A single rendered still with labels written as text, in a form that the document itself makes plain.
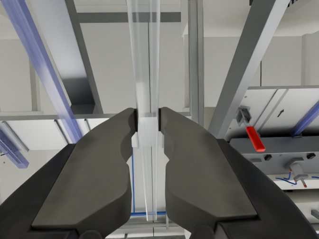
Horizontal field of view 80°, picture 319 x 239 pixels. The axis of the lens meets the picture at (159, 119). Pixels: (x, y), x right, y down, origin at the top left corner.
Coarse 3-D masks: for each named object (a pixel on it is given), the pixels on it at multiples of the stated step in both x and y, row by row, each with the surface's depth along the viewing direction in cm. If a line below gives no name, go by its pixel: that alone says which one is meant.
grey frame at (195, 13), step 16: (192, 0) 59; (192, 16) 59; (192, 32) 60; (192, 48) 60; (192, 64) 60; (192, 80) 60; (192, 96) 61; (192, 112) 61; (288, 192) 68; (304, 192) 68; (304, 208) 61
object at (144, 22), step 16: (128, 0) 8; (144, 0) 8; (128, 16) 8; (144, 16) 8; (144, 32) 9; (144, 48) 9; (144, 64) 10; (144, 80) 10; (144, 96) 11; (144, 112) 12; (144, 128) 13; (144, 144) 15; (144, 160) 16; (144, 176) 18; (144, 192) 21
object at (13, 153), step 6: (0, 132) 27; (0, 138) 27; (6, 138) 29; (0, 144) 28; (6, 144) 28; (12, 144) 30; (6, 150) 29; (12, 150) 30; (18, 150) 31; (12, 156) 30; (18, 156) 31; (18, 162) 32; (24, 162) 32
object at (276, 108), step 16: (256, 96) 40; (272, 96) 40; (288, 96) 40; (304, 96) 40; (256, 112) 44; (272, 112) 44; (288, 112) 44; (304, 112) 45; (240, 128) 49; (256, 128) 49; (272, 128) 49; (288, 128) 49
